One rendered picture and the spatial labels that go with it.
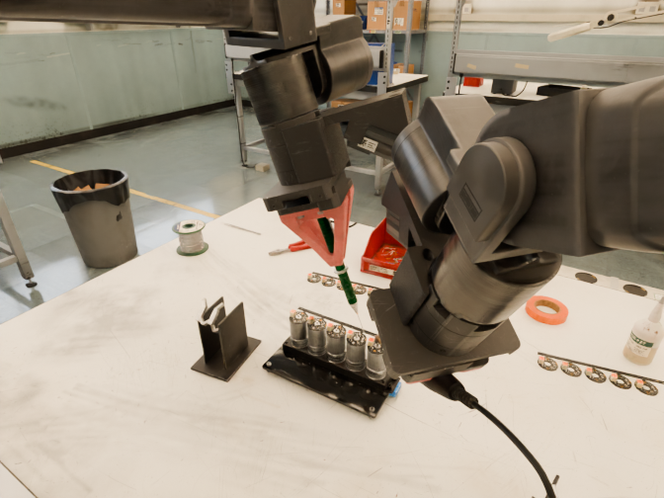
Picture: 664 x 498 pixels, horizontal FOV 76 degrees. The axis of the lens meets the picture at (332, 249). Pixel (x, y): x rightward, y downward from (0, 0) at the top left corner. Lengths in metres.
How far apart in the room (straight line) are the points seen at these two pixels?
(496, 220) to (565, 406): 0.44
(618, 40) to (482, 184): 4.53
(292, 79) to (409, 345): 0.23
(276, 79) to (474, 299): 0.24
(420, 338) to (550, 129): 0.18
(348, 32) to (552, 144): 0.30
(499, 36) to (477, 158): 4.64
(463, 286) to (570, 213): 0.09
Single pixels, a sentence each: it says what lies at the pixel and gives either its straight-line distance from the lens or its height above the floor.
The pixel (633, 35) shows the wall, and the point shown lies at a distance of 4.70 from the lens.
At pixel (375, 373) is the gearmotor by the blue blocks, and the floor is 0.78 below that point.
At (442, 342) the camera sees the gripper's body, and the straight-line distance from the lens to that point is 0.30.
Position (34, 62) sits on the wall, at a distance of 5.05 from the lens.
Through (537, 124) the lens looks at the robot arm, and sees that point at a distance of 0.19.
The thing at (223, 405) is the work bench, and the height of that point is 0.75.
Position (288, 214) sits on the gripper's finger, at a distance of 0.41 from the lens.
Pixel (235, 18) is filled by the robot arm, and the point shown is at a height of 1.15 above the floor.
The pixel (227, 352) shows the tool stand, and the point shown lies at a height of 0.78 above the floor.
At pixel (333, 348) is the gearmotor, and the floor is 0.79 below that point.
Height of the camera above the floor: 1.16
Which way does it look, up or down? 29 degrees down
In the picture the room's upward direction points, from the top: straight up
